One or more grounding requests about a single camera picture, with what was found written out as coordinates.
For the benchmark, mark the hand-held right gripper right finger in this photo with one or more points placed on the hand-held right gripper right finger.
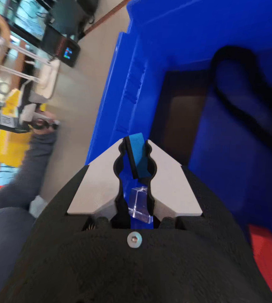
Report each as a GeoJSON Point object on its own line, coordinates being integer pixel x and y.
{"type": "Point", "coordinates": [173, 189]}

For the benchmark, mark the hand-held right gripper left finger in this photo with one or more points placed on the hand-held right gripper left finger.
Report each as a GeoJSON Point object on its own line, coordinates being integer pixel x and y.
{"type": "Point", "coordinates": [95, 189]}

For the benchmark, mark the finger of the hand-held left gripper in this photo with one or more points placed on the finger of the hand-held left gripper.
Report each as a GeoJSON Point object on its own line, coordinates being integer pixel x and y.
{"type": "Point", "coordinates": [29, 112]}

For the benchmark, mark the blue and black sponge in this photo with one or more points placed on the blue and black sponge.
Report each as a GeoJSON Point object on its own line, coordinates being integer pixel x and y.
{"type": "Point", "coordinates": [138, 156]}

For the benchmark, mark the red wooden block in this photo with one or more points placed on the red wooden block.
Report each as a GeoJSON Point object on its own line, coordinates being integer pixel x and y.
{"type": "Point", "coordinates": [266, 260]}

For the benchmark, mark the large blue storage bin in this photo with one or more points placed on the large blue storage bin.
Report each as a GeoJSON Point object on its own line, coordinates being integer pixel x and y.
{"type": "Point", "coordinates": [221, 35]}

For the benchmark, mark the person's left hand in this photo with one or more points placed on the person's left hand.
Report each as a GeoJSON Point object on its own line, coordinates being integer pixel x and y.
{"type": "Point", "coordinates": [47, 115]}

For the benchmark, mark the yellow storage bin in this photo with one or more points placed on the yellow storage bin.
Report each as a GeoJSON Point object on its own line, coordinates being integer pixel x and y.
{"type": "Point", "coordinates": [10, 146]}

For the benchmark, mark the clear acrylic block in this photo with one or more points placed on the clear acrylic block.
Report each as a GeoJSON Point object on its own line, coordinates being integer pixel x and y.
{"type": "Point", "coordinates": [139, 203]}

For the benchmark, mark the black battery charger case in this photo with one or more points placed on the black battery charger case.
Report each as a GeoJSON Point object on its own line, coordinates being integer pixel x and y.
{"type": "Point", "coordinates": [55, 45]}

